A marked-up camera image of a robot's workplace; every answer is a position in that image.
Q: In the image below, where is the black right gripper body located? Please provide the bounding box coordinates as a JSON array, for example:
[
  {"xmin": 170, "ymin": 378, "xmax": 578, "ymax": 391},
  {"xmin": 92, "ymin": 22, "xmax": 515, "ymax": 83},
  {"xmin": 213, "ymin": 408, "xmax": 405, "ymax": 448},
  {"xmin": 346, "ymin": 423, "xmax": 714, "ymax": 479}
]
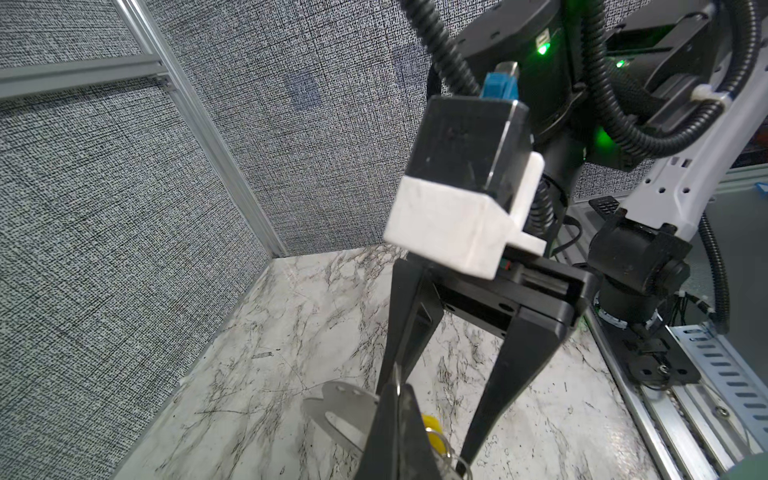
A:
[{"xmin": 413, "ymin": 255, "xmax": 600, "ymax": 338}]

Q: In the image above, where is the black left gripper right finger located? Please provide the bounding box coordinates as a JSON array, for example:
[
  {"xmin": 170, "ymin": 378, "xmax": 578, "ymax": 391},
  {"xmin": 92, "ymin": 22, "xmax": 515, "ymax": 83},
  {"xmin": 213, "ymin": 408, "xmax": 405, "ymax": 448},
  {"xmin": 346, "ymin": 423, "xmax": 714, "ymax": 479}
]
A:
[{"xmin": 400, "ymin": 385, "xmax": 438, "ymax": 480}]

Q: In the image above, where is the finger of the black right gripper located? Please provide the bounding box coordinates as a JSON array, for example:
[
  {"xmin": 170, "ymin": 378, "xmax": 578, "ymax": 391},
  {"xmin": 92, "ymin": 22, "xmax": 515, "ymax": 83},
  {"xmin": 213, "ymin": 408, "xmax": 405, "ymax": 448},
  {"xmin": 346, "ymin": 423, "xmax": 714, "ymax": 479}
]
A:
[
  {"xmin": 461, "ymin": 311, "xmax": 570, "ymax": 464},
  {"xmin": 375, "ymin": 258, "xmax": 444, "ymax": 394}
]

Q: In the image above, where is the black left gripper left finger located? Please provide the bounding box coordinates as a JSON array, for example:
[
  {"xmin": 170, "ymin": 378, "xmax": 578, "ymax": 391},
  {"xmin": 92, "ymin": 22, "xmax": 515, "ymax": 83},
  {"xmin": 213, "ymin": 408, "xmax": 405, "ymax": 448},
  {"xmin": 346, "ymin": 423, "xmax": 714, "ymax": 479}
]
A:
[{"xmin": 354, "ymin": 383, "xmax": 399, "ymax": 480}]

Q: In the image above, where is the yellow capped key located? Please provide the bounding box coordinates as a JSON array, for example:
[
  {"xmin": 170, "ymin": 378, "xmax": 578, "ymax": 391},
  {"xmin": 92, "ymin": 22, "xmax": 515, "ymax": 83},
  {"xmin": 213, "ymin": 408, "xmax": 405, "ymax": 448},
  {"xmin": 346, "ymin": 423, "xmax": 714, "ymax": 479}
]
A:
[{"xmin": 422, "ymin": 415, "xmax": 448, "ymax": 455}]

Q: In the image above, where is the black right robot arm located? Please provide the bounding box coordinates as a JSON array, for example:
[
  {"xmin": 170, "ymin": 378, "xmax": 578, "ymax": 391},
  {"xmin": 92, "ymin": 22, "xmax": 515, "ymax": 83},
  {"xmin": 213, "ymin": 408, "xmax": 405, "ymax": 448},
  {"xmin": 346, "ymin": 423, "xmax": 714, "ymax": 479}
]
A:
[{"xmin": 377, "ymin": 1, "xmax": 767, "ymax": 478}]

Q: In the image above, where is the teal green sponge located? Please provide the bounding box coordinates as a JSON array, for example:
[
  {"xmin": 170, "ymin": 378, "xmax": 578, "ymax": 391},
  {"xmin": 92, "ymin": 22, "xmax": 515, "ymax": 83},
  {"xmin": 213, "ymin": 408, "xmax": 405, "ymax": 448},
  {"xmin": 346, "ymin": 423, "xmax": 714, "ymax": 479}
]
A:
[{"xmin": 720, "ymin": 452, "xmax": 768, "ymax": 480}]

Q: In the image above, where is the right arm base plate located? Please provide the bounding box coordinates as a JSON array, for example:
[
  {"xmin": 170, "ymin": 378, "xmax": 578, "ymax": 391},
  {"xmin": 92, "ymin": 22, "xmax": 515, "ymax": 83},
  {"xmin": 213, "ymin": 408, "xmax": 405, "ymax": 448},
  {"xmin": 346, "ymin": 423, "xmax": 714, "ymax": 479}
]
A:
[{"xmin": 607, "ymin": 326, "xmax": 701, "ymax": 389}]

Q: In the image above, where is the aluminium right corner post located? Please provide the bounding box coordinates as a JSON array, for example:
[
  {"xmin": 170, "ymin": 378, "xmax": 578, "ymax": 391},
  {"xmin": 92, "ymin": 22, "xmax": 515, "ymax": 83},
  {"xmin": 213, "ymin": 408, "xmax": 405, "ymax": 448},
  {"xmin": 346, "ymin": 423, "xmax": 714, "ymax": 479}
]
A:
[{"xmin": 114, "ymin": 0, "xmax": 289, "ymax": 258}]

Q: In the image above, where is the black corrugated cable conduit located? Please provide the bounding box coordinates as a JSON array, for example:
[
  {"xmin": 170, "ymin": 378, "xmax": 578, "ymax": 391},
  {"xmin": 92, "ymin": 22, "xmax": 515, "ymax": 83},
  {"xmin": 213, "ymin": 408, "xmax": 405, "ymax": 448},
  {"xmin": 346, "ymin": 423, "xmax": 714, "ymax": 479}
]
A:
[{"xmin": 398, "ymin": 0, "xmax": 763, "ymax": 334}]

